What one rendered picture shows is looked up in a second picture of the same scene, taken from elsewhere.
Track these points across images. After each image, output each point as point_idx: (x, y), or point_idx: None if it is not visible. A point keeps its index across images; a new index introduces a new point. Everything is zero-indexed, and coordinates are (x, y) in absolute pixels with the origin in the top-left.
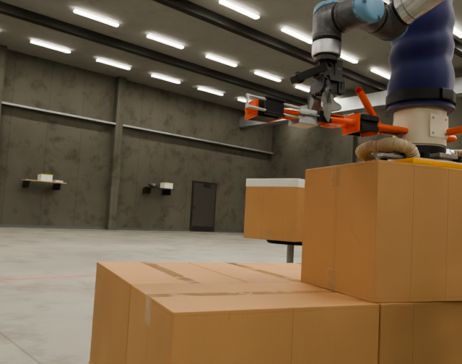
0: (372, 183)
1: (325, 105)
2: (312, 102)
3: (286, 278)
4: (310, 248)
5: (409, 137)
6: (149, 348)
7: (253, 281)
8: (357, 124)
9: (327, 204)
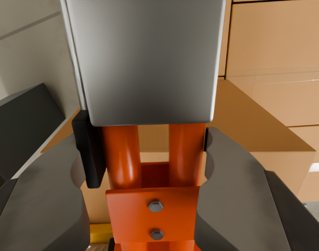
0: (70, 129)
1: (39, 162)
2: (223, 203)
3: (252, 74)
4: (220, 91)
5: None
6: None
7: (240, 15)
8: (116, 248)
9: None
